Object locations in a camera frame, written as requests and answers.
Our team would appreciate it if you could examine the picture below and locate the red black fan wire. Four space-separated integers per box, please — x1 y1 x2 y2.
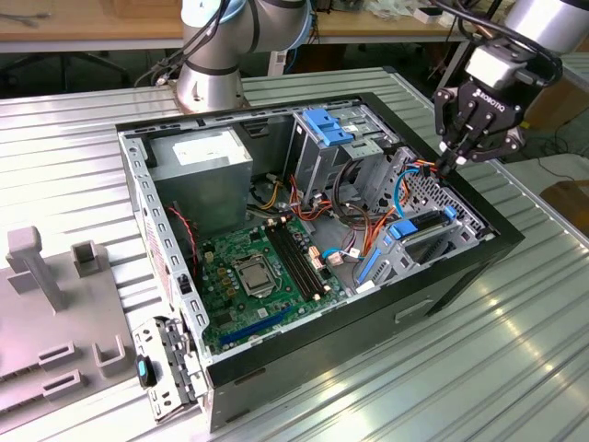
166 205 200 277

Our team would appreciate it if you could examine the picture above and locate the green motherboard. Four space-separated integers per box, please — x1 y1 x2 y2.
198 215 350 355

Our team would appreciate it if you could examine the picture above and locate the hard disk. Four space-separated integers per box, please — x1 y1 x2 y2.
356 206 459 285

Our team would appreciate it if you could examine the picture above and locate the blue data wire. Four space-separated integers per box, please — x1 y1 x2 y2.
394 168 424 222

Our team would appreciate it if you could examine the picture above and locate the grey parts rack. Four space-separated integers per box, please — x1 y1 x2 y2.
0 225 135 436

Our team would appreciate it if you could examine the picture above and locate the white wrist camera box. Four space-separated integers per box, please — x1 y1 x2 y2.
463 44 524 91

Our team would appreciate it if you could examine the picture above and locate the black RAM slot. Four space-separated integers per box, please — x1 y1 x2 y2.
264 225 311 303
278 221 322 297
283 219 328 294
271 223 317 300

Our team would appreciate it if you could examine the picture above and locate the blue black latch handle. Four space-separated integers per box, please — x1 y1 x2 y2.
135 355 160 390

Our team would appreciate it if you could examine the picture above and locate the grey power supply unit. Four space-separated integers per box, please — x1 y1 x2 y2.
146 126 254 238

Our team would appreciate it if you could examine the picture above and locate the silver CPU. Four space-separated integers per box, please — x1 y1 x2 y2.
237 263 273 296

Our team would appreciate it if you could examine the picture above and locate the blue expansion slot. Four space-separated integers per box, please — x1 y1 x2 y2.
219 306 294 347

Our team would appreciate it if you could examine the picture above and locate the orange red power wire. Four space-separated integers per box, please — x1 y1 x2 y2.
363 157 455 259

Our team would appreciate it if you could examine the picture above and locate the coloured power supply wire bundle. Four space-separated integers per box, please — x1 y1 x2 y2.
248 172 369 231

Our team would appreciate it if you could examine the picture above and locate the blue drive cage latch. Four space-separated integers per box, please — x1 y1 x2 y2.
302 108 357 147

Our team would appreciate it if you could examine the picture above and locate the black open PC case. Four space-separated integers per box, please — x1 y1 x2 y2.
113 90 525 434

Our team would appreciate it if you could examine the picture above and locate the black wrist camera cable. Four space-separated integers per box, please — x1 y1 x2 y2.
430 0 565 88

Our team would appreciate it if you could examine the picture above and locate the brown cardboard box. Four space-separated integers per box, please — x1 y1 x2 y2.
540 181 589 231

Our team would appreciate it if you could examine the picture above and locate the wooden desk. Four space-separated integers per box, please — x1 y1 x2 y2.
0 0 185 52
312 0 507 45

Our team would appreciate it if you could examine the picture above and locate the black hanging cable bundle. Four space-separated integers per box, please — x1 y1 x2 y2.
133 0 232 88

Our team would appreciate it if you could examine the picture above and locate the grey disk bay cage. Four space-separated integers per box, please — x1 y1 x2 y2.
352 145 501 298

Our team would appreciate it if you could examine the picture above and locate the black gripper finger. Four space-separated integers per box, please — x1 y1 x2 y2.
433 87 479 170
445 109 525 179

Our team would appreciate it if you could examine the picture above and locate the grey optical drive cage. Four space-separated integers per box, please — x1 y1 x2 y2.
283 107 400 199

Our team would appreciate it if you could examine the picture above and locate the silver expansion bracket latch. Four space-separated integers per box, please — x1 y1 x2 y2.
132 316 208 425

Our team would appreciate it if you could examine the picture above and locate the white cardboard box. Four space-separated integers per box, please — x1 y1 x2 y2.
412 5 473 28

